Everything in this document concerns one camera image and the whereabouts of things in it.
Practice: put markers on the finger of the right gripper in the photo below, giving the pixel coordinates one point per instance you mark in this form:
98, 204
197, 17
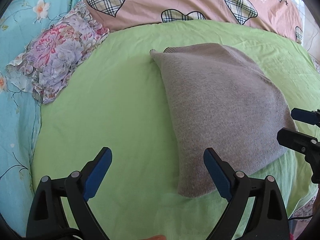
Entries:
299, 142
308, 117

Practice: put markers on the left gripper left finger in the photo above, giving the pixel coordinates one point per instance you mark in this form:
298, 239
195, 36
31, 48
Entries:
94, 171

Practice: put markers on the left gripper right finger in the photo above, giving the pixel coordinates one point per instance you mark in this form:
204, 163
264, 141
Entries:
221, 173

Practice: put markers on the beige knit sweater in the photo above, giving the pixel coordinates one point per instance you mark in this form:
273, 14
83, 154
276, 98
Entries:
220, 98

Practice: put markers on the person's right hand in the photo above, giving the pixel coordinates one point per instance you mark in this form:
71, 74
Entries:
157, 237

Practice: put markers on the purple floral pillow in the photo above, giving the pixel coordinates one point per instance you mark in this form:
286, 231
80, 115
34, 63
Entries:
50, 59

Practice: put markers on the pink quilt with plaid hearts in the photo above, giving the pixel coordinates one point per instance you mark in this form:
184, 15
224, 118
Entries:
277, 16

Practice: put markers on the turquoise floral quilt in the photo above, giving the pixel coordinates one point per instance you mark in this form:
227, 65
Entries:
22, 21

